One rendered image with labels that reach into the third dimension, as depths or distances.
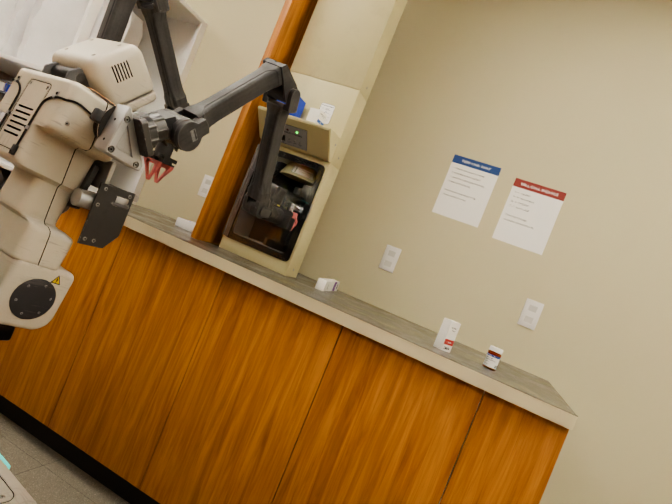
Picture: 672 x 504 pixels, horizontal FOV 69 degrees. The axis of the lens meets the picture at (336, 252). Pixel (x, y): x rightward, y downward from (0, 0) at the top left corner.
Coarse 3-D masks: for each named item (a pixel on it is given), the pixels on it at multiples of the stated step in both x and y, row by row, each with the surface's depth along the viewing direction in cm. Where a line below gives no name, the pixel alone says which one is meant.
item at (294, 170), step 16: (288, 160) 193; (304, 160) 191; (288, 176) 192; (304, 176) 190; (320, 176) 188; (288, 192) 191; (304, 192) 189; (240, 208) 197; (288, 208) 191; (304, 208) 189; (240, 224) 196; (256, 224) 194; (272, 224) 192; (240, 240) 195; (256, 240) 193; (272, 240) 191; (288, 240) 189; (272, 256) 190; (288, 256) 188
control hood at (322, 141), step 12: (264, 108) 187; (264, 120) 190; (288, 120) 185; (300, 120) 182; (312, 132) 182; (324, 132) 180; (312, 144) 186; (324, 144) 183; (336, 144) 187; (324, 156) 186
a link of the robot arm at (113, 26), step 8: (112, 0) 140; (120, 0) 140; (128, 0) 141; (136, 0) 143; (144, 0) 148; (152, 0) 146; (112, 8) 140; (120, 8) 141; (128, 8) 142; (104, 16) 142; (112, 16) 140; (120, 16) 141; (128, 16) 143; (104, 24) 141; (112, 24) 140; (120, 24) 142; (104, 32) 140; (112, 32) 141; (120, 32) 143; (112, 40) 142; (120, 40) 144
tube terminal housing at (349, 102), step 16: (304, 80) 196; (320, 80) 194; (304, 96) 196; (320, 96) 193; (336, 96) 191; (352, 96) 189; (304, 112) 195; (336, 112) 191; (352, 112) 190; (336, 128) 190; (352, 128) 196; (320, 160) 190; (336, 160) 193; (336, 176) 199; (320, 192) 190; (320, 208) 196; (304, 224) 189; (224, 240) 199; (304, 240) 193; (256, 256) 194; (288, 272) 191
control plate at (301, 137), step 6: (288, 126) 186; (288, 132) 188; (294, 132) 186; (300, 132) 185; (306, 132) 184; (294, 138) 188; (300, 138) 187; (306, 138) 185; (288, 144) 191; (294, 144) 190; (300, 144) 188; (306, 144) 187; (306, 150) 189
